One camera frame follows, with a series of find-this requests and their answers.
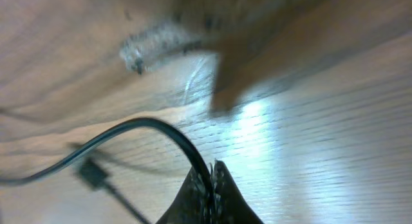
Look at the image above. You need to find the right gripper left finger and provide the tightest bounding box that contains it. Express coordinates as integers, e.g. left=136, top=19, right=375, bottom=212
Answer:
left=156, top=168, right=209, bottom=224

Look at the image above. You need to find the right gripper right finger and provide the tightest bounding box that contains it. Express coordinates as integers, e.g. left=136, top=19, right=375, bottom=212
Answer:
left=212, top=160, right=263, bottom=224

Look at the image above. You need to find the black USB cable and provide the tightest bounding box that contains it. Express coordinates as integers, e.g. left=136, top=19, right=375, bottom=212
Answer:
left=0, top=117, right=215, bottom=224

